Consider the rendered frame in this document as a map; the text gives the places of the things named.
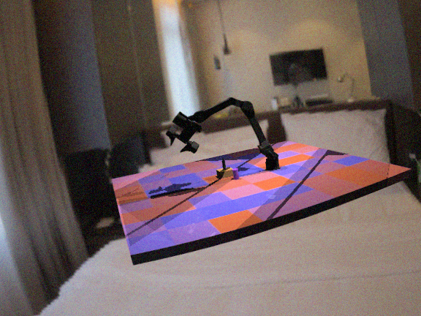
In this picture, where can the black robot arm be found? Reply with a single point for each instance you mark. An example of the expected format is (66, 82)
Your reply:
(190, 127)

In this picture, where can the tan square block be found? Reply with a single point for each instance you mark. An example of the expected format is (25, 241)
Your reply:
(224, 173)

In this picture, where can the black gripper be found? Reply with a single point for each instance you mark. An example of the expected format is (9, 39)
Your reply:
(190, 146)

